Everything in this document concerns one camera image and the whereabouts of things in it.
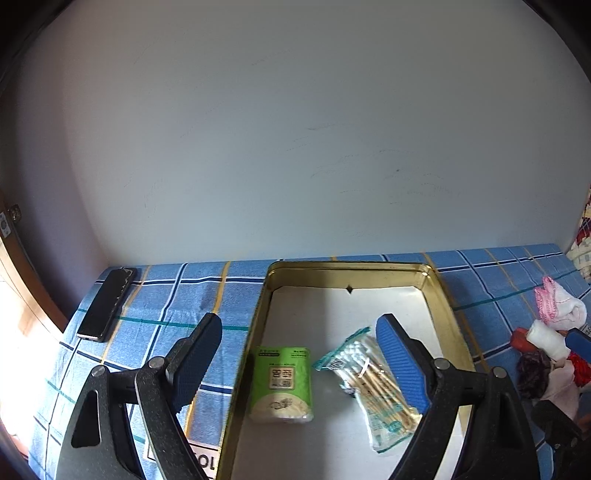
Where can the wooden board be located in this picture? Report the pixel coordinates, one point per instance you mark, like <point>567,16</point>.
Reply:
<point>27,272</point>

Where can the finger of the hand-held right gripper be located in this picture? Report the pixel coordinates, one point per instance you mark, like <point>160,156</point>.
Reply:
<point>579,340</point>
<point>556,427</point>

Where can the white sock with pink trim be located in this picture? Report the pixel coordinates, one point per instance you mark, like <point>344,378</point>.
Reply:
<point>561,302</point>

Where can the blue plaid bedsheet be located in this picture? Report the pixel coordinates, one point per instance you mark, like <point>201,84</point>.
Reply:
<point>161,295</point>

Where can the green tissue pack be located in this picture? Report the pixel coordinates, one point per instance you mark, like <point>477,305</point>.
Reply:
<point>281,383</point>

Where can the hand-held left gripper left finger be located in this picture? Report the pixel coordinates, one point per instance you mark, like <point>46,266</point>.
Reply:
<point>198,362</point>

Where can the cream plaid cloth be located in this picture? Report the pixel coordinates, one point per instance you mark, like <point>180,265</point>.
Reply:
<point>581,261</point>

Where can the pale pink cloth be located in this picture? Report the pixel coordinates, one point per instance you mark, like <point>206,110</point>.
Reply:
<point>561,392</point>

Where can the red floral cloth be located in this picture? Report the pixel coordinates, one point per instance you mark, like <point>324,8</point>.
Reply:
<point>585,221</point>

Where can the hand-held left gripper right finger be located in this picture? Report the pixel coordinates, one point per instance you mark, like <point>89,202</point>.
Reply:
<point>401,364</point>

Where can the gold metal tin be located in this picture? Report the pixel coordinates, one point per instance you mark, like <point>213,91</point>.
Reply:
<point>323,314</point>

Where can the purple scrunchie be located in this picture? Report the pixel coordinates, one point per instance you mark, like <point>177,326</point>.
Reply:
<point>533,374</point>

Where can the white cloth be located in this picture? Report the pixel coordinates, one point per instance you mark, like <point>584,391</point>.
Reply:
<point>547,339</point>

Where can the black smartphone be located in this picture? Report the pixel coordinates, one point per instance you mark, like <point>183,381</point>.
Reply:
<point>106,304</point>

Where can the metal latch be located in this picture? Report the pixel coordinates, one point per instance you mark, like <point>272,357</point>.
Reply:
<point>16,213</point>

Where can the cotton swab packet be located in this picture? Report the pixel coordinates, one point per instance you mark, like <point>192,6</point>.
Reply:
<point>360,374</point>

